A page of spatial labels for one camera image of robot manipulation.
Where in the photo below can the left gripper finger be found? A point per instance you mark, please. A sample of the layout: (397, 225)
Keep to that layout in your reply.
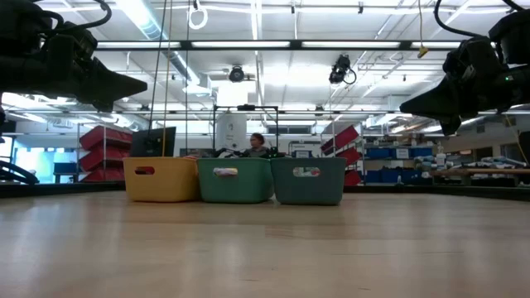
(112, 87)

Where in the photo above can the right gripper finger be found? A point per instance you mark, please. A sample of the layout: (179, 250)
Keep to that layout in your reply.
(439, 101)

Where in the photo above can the yellow plastic bin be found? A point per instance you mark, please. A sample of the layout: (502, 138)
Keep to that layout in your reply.
(165, 182)

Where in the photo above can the dark blue plastic bin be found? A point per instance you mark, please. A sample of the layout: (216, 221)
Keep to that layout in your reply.
(323, 188)

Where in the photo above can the teal green plastic bin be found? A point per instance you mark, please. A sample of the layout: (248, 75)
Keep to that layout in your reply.
(248, 184)

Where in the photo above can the blue storage bin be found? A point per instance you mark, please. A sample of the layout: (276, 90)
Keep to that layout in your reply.
(377, 153)
(393, 176)
(420, 152)

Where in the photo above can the white bottle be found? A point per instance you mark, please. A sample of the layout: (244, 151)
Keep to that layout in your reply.
(441, 157)

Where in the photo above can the black room monitor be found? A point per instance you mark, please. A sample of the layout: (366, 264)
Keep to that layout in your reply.
(151, 142)

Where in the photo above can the yellow pole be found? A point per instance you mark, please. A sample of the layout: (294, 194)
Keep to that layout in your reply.
(164, 142)

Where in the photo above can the wooden workbench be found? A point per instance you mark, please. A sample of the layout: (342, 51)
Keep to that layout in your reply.
(480, 171)

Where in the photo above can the black curved tube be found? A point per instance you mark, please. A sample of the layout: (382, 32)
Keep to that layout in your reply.
(18, 171)

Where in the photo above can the white machine column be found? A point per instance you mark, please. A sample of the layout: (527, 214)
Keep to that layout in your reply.
(231, 132)

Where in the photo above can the person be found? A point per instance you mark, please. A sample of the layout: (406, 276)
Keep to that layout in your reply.
(257, 147)

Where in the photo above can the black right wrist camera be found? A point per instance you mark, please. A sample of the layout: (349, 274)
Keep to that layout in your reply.
(472, 58)

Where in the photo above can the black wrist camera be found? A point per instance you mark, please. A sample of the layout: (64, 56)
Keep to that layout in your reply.
(72, 43)
(472, 58)

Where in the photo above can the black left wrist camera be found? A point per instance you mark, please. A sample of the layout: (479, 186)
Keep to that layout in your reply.
(72, 43)

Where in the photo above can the silver ceiling duct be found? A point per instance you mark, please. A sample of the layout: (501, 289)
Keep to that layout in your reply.
(165, 45)

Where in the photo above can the black camera on bracket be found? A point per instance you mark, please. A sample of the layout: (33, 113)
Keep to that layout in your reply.
(339, 70)

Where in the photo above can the black aluminium rig frame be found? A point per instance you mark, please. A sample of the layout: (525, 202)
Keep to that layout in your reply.
(62, 189)

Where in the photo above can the black round camera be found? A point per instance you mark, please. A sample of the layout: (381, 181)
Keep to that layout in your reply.
(237, 74)

